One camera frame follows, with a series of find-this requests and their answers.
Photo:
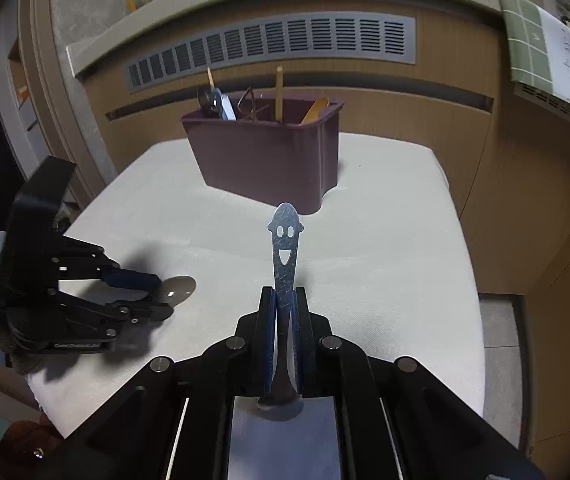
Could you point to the grey vent grille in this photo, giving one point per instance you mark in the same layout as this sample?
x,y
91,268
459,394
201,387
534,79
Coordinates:
x,y
275,45

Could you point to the maroon utensil holder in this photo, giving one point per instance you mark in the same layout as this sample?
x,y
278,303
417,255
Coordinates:
x,y
265,160

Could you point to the wooden chopstick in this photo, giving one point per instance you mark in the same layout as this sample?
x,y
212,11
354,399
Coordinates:
x,y
210,80
279,92

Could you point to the white plastic spoon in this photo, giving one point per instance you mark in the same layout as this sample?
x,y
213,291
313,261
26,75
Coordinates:
x,y
228,107

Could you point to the wooden spoon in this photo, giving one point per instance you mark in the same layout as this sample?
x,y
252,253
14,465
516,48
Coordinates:
x,y
315,110

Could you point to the shiny metal spoon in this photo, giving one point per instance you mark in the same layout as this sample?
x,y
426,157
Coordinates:
x,y
181,287

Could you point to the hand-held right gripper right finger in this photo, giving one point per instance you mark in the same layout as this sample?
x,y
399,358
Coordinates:
x,y
296,340

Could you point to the green checkered cloth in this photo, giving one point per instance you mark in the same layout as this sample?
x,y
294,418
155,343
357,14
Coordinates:
x,y
530,45

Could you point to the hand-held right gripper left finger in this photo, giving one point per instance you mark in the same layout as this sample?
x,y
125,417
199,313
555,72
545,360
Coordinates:
x,y
270,340

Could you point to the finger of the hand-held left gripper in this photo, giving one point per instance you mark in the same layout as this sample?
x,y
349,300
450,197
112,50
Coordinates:
x,y
135,280
155,312

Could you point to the wooden counter cabinet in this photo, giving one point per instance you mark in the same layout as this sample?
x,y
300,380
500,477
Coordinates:
x,y
415,125

